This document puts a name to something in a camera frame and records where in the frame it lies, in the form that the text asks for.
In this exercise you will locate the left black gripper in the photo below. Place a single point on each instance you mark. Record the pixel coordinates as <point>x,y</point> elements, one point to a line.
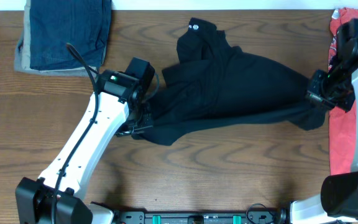
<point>140,125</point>

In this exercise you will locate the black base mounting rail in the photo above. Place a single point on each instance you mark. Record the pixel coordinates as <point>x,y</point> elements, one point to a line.
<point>258,214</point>

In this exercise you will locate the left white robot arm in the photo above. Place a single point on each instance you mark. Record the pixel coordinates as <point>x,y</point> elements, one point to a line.
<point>58,193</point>

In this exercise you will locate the folded khaki pants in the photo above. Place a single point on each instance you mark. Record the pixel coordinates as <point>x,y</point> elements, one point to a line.
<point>25,59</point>

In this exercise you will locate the black t-shirt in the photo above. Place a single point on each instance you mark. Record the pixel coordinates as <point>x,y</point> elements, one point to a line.
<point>216,85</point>

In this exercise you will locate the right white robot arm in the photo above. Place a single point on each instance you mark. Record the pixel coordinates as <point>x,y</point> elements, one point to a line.
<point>338,199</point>

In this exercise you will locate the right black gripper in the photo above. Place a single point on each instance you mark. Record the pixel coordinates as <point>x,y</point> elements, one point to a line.
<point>319,97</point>

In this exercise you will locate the red soccer t-shirt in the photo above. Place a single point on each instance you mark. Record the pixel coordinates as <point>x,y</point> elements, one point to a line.
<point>342,125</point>

